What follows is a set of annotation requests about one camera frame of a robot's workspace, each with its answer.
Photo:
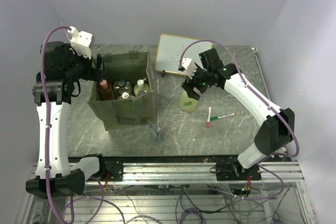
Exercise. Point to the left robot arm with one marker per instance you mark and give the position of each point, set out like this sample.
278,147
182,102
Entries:
65,64

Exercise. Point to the green bottle beige pump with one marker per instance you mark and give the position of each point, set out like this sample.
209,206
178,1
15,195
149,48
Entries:
187,104

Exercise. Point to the green canvas bag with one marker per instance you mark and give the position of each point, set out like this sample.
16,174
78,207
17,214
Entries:
131,67

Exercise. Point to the orange bottle pink cap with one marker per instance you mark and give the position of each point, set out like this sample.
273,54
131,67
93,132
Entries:
106,90

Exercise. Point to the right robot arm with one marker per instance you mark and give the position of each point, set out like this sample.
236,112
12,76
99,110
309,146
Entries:
276,124

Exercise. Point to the yellow-green lotion bottle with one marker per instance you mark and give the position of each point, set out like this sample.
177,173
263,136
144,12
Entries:
140,86

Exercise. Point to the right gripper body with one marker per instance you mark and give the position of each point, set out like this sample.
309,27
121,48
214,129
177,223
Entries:
201,79

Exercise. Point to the amber pump soap bottle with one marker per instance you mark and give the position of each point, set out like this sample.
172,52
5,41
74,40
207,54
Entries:
125,96

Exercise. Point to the pink whiteboard marker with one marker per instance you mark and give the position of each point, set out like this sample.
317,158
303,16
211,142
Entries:
208,117

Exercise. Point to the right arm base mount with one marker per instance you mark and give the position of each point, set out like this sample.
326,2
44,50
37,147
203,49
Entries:
228,168

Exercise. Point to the clear bottle black label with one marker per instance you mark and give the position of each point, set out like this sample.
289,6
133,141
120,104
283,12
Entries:
121,86

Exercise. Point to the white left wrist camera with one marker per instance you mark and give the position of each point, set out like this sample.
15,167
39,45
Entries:
81,42

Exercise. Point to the small whiteboard with stand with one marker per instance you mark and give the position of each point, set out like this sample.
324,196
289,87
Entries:
170,49

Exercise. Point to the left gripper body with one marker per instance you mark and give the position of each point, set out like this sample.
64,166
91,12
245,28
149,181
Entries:
80,66

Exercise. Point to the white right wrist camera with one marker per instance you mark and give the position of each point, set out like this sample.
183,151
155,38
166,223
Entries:
188,66

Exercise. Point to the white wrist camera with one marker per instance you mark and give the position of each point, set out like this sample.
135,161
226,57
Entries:
81,42
188,66

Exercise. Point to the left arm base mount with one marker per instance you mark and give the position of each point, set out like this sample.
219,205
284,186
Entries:
114,171

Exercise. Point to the green whiteboard marker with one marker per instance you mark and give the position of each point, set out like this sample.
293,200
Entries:
223,116

